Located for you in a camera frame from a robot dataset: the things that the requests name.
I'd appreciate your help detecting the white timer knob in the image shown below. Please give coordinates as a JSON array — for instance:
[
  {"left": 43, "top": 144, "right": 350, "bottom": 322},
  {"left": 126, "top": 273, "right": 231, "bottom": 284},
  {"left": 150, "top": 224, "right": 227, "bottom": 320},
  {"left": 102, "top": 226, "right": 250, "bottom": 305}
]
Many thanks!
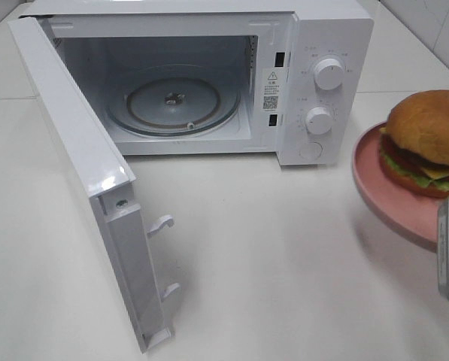
[{"left": 305, "top": 107, "right": 333, "bottom": 135}]

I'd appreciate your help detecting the upper white power knob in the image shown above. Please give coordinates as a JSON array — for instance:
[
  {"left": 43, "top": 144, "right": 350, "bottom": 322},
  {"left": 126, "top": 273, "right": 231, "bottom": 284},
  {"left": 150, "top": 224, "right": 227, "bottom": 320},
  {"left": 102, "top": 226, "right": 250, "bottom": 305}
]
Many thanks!
[{"left": 312, "top": 56, "right": 345, "bottom": 91}]

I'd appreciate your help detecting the pink round plate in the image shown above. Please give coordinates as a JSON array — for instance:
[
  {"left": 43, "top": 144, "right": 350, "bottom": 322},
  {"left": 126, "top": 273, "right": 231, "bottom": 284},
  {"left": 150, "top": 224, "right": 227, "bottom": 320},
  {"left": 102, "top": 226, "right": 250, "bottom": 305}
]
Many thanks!
[{"left": 351, "top": 123, "right": 444, "bottom": 252}]

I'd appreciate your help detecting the burger with lettuce and cheese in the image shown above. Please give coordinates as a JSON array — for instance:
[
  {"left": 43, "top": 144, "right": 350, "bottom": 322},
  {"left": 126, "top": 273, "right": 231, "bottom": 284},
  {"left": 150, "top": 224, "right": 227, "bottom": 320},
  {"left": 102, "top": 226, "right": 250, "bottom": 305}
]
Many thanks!
[{"left": 378, "top": 89, "right": 449, "bottom": 199}]

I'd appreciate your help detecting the warning label with QR code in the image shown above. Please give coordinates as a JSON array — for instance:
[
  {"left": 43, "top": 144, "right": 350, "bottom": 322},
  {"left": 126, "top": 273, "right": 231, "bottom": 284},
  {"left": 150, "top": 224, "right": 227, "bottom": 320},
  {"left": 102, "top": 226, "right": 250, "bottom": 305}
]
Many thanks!
[{"left": 259, "top": 68, "right": 285, "bottom": 112}]

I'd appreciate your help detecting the round door release button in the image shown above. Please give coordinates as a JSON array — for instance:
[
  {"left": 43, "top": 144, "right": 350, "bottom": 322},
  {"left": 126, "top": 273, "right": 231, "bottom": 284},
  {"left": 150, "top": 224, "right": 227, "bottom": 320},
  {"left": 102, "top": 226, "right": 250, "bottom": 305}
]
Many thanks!
[{"left": 299, "top": 142, "right": 323, "bottom": 162}]

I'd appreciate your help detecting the glass microwave turntable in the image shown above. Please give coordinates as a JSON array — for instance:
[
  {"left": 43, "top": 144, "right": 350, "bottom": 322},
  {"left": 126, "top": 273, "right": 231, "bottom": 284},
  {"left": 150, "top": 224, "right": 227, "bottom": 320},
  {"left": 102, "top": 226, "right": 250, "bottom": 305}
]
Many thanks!
[{"left": 107, "top": 64, "right": 241, "bottom": 138}]

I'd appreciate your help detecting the white microwave oven body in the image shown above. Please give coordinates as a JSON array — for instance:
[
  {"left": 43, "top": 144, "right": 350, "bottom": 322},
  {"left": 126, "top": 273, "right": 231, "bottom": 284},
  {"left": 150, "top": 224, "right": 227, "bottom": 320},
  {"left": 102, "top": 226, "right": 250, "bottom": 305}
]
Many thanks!
[{"left": 17, "top": 1, "right": 374, "bottom": 165}]

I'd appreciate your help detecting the white microwave door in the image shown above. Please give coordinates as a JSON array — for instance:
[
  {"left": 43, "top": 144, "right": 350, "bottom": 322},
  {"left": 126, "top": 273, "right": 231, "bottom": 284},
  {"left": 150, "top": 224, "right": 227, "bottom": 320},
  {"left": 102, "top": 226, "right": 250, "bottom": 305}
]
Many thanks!
[{"left": 9, "top": 17, "right": 180, "bottom": 352}]

